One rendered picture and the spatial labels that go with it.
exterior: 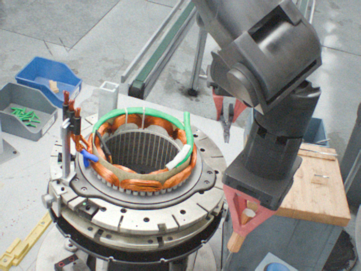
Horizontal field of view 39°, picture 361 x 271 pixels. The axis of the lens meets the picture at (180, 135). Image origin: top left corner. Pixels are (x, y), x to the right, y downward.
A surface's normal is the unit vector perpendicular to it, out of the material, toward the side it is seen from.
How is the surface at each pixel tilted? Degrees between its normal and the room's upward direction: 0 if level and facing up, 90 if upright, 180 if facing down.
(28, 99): 88
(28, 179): 0
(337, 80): 0
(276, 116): 82
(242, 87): 121
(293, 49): 55
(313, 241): 90
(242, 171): 8
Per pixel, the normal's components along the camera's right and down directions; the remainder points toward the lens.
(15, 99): -0.28, 0.53
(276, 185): 0.21, -0.84
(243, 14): 0.18, -0.01
